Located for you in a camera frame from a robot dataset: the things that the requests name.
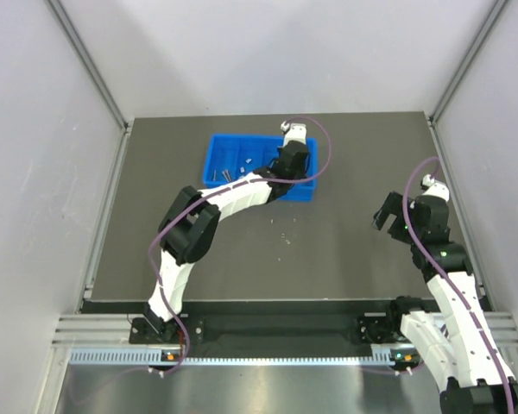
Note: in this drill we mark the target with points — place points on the blue plastic divided bin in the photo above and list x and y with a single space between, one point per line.
229 152

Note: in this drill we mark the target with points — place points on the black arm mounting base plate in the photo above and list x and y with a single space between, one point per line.
268 326

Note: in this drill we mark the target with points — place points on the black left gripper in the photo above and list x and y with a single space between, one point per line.
274 165

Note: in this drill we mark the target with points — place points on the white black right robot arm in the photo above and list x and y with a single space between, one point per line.
462 356

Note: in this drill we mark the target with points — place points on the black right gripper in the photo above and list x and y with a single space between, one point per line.
394 207

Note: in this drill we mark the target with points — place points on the grey slotted cable duct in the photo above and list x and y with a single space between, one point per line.
164 356

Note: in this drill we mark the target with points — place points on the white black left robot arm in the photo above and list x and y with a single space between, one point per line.
187 230

